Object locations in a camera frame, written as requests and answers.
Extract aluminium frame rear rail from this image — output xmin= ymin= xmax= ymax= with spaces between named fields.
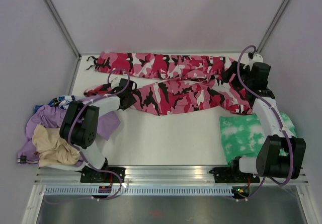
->
xmin=79 ymin=50 xmax=257 ymax=56

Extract aluminium frame rear right post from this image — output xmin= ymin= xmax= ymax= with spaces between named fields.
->
xmin=257 ymin=0 xmax=292 ymax=53

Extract green white folded trousers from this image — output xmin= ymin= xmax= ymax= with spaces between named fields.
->
xmin=219 ymin=112 xmax=298 ymax=165

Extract aluminium frame post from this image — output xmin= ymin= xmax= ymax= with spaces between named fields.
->
xmin=43 ymin=0 xmax=81 ymax=59
xmin=257 ymin=0 xmax=292 ymax=53

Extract blue white patterned garment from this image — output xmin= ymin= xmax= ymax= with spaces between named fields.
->
xmin=33 ymin=95 xmax=76 ymax=114

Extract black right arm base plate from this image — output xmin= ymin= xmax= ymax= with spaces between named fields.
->
xmin=209 ymin=167 xmax=260 ymax=184

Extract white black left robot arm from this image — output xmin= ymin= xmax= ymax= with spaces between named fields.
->
xmin=59 ymin=79 xmax=137 ymax=182

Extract beige garment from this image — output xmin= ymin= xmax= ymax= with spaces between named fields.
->
xmin=32 ymin=124 xmax=81 ymax=167

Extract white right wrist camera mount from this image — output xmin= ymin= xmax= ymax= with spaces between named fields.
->
xmin=243 ymin=53 xmax=263 ymax=70

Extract aluminium frame rear left post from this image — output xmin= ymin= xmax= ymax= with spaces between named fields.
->
xmin=43 ymin=0 xmax=81 ymax=59

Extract white slotted cable duct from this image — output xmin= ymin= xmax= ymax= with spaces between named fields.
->
xmin=45 ymin=185 xmax=247 ymax=196

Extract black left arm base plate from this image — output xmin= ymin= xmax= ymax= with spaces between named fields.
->
xmin=80 ymin=167 xmax=126 ymax=184

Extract purple trousers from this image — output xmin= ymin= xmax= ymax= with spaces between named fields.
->
xmin=17 ymin=105 xmax=120 ymax=165

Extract pink camouflage trousers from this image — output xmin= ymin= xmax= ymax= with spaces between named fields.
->
xmin=92 ymin=52 xmax=253 ymax=116

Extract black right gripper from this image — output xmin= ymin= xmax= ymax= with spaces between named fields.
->
xmin=220 ymin=60 xmax=253 ymax=89

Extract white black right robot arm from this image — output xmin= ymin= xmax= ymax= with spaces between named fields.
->
xmin=222 ymin=61 xmax=306 ymax=184

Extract aluminium left side rail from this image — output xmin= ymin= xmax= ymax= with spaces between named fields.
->
xmin=67 ymin=56 xmax=82 ymax=95

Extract aluminium front rail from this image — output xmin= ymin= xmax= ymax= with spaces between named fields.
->
xmin=34 ymin=165 xmax=309 ymax=186

